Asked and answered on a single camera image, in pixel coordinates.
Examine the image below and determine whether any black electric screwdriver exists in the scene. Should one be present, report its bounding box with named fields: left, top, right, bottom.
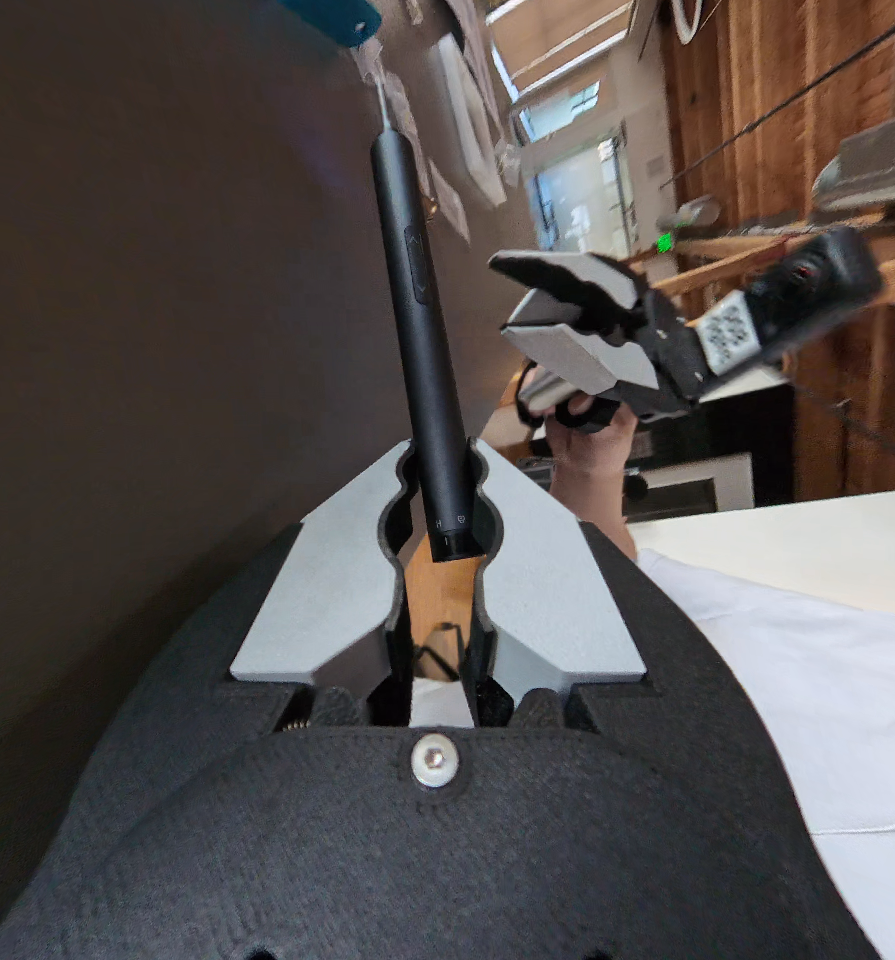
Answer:
left=371, top=78, right=488, bottom=565

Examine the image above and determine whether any blue toy robot arm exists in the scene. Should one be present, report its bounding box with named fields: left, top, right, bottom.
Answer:
left=278, top=0, right=383, bottom=51

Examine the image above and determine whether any dark grey desk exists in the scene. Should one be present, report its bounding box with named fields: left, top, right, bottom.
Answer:
left=0, top=0, right=546, bottom=954

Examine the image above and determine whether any white table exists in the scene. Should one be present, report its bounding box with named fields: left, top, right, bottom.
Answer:
left=627, top=487, right=895, bottom=624

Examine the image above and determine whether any small clear screw bag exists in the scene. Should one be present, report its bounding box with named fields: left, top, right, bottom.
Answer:
left=425, top=159, right=473, bottom=243

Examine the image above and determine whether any person's right forearm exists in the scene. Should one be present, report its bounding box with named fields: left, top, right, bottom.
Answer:
left=548, top=483, right=640, bottom=560

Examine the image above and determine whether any white foam square with hole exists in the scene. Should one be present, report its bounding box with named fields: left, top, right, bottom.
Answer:
left=436, top=33, right=510, bottom=210

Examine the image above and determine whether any person's right hand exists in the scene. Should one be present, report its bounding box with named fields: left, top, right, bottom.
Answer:
left=548, top=393, right=640, bottom=492

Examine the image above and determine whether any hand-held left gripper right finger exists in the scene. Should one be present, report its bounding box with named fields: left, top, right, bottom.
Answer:
left=464, top=437, right=649, bottom=726

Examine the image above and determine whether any person's white shirt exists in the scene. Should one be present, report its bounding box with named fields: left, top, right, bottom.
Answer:
left=635, top=547, right=895, bottom=960

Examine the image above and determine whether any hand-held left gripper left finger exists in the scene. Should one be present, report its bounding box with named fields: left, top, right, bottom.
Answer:
left=230, top=439, right=419, bottom=725

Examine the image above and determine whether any metal air duct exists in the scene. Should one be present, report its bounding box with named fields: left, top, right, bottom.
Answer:
left=811, top=112, right=895, bottom=215

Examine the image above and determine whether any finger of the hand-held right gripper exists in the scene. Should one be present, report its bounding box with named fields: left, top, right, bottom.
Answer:
left=488, top=249, right=650, bottom=312
left=500, top=287, right=662, bottom=396

